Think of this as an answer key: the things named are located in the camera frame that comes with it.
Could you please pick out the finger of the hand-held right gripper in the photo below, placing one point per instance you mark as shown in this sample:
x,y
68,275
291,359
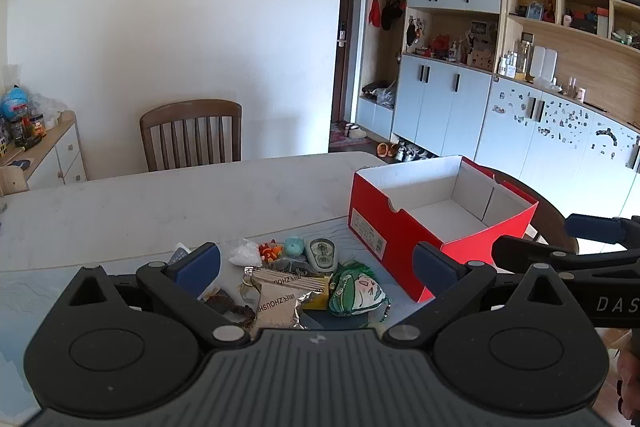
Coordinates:
x,y
595,229
520,249

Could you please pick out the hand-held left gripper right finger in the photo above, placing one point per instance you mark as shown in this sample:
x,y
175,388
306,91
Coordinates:
x,y
435,269

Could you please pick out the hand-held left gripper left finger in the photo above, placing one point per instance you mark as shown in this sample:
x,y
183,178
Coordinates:
x,y
200,264

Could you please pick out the dark blue tissue packet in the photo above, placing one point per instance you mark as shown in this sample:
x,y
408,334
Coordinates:
x,y
179,253

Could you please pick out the orange toy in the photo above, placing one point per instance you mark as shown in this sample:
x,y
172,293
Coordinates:
x,y
270,252

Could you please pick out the red shoe box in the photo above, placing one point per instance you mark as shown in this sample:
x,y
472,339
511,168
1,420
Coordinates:
x,y
380,217

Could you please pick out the green plush pouch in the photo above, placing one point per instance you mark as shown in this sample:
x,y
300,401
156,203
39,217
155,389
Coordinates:
x,y
357,294

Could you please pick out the silver snack packet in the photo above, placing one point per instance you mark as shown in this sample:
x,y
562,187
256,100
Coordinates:
x,y
277,307

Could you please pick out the clear bag of dark bits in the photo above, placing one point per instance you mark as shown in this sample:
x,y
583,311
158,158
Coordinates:
x,y
290,266

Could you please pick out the teal round toy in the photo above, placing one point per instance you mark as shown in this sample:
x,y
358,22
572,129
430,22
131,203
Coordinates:
x,y
294,247

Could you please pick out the green and white tape dispenser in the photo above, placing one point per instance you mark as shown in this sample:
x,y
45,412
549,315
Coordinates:
x,y
320,253

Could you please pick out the yellow box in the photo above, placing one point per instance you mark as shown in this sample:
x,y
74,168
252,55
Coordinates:
x,y
320,299

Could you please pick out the person's right hand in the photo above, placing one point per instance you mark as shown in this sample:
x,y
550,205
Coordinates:
x,y
631,382

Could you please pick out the round-backed wooden chair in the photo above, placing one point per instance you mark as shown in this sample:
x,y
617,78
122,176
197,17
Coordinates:
x,y
552,219

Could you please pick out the white plastic bag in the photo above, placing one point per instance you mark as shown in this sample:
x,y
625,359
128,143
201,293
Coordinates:
x,y
245,252

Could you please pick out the row of white sneakers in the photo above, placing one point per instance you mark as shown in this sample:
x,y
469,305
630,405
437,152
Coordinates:
x,y
412,152

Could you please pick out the orange shoe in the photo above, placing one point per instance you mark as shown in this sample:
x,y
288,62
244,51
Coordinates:
x,y
381,149
391,151

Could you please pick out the slatted wooden chair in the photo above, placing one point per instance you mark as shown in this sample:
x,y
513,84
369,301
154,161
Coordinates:
x,y
190,109

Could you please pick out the pale blue table mat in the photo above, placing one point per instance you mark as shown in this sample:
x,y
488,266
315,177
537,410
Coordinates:
x,y
45,297

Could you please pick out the red patterned rug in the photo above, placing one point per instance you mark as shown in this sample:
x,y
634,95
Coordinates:
x,y
340,139

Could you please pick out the white sideboard with wooden top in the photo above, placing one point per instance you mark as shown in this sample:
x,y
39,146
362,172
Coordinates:
x,y
67,152

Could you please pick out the grey plastic bag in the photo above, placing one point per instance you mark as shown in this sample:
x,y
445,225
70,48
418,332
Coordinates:
x,y
386,97

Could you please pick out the black bag in niche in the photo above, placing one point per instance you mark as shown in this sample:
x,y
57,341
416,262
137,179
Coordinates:
x,y
371,89

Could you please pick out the light wooden stool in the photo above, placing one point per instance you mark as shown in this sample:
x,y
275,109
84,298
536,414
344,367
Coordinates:
x,y
12,179

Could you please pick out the crumpled clear plastic bag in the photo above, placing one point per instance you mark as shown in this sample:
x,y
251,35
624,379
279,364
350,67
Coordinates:
x,y
47,104

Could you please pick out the dark brown door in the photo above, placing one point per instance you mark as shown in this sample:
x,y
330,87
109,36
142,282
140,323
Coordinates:
x,y
346,57

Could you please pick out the blue globe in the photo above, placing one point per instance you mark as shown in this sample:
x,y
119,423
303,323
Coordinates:
x,y
12,102

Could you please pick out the silver door lock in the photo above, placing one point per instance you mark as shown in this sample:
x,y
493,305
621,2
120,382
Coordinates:
x,y
341,32

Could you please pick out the hanging black bag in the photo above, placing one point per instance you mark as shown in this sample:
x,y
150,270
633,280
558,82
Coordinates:
x,y
391,12

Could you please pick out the hanging red pouch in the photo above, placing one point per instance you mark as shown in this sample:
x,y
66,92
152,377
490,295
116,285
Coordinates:
x,y
373,13

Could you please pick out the large white wall cabinet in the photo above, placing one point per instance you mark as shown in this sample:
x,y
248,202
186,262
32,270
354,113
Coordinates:
x,y
450,107

